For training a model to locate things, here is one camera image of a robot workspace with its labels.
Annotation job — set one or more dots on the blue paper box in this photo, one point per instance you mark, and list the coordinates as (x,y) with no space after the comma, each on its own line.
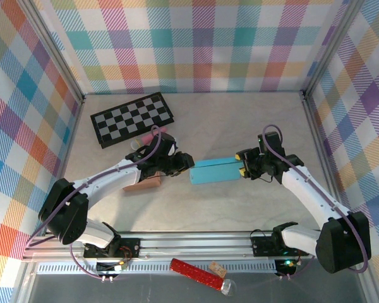
(214,172)

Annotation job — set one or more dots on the pink paper box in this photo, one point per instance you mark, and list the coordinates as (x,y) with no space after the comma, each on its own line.
(142,184)

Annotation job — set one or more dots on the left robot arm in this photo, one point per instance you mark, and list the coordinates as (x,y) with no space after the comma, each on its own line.
(66,217)

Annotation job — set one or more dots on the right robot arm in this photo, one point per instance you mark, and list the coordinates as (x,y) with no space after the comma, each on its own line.
(341,246)

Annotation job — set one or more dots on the pink toy microphone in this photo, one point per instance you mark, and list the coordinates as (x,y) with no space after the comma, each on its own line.
(143,140)

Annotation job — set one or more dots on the black grey chessboard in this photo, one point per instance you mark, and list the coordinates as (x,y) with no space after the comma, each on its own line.
(129,118)

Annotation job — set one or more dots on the black controller board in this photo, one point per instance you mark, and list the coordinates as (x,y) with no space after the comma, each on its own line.
(109,267)
(285,265)

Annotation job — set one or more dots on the red glitter toy microphone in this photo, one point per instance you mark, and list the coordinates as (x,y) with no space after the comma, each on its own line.
(196,273)

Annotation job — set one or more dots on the aluminium side rail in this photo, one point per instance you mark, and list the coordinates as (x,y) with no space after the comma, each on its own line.
(322,158)

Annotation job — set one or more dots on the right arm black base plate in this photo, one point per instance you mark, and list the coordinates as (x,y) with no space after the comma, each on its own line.
(262,246)

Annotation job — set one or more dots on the aluminium mounting rail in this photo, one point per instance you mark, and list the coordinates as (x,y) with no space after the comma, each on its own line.
(192,246)

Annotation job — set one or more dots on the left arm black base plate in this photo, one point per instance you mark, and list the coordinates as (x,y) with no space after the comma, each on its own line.
(129,247)

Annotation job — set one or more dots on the aluminium frame post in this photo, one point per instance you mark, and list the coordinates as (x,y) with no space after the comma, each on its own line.
(50,50)
(331,44)

